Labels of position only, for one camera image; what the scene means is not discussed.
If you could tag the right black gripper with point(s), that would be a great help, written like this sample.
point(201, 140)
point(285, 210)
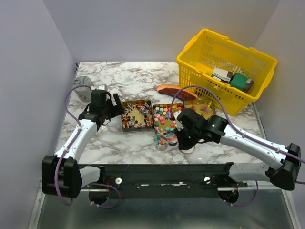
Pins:
point(183, 144)

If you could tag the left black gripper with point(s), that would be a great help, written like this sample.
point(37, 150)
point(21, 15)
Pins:
point(117, 109)

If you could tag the round jar lid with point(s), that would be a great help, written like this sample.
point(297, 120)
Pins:
point(188, 151)

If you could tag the tin of popsicle gummies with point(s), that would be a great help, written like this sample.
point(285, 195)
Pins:
point(204, 108)

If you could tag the tin of lollipops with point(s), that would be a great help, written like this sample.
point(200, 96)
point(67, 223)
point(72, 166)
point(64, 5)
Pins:
point(137, 116)

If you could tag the tin of star candies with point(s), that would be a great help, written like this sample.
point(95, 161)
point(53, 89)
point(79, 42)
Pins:
point(163, 123)

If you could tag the metal candy scoop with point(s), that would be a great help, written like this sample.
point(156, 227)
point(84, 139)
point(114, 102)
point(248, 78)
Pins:
point(171, 139)

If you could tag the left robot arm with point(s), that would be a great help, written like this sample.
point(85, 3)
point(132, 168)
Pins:
point(71, 148)

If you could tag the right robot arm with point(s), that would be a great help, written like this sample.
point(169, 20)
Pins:
point(279, 164)

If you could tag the small glass jar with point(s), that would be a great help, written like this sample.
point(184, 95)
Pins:
point(161, 145)

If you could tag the fake bacon slab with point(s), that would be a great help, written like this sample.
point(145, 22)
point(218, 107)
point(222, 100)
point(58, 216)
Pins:
point(172, 89)

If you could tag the black white packet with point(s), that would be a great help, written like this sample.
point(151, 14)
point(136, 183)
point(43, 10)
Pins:
point(222, 75)

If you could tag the yellow shopping basket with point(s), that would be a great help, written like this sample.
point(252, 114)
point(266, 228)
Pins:
point(209, 50)

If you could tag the green box in basket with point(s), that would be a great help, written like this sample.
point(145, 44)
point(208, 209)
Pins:
point(239, 81)

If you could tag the brown chocolate bar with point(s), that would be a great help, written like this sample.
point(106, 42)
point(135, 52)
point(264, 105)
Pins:
point(248, 85)

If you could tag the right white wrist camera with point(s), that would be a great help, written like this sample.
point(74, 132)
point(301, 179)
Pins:
point(178, 123)

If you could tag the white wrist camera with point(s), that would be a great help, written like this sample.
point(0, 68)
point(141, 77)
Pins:
point(178, 123)
point(102, 87)

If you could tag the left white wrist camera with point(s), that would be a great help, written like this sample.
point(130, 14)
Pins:
point(102, 87)

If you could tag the grey drawstring pouch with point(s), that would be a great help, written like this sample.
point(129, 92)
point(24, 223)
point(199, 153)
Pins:
point(83, 90)

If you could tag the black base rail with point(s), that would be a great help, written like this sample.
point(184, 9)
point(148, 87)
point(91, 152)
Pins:
point(151, 181)

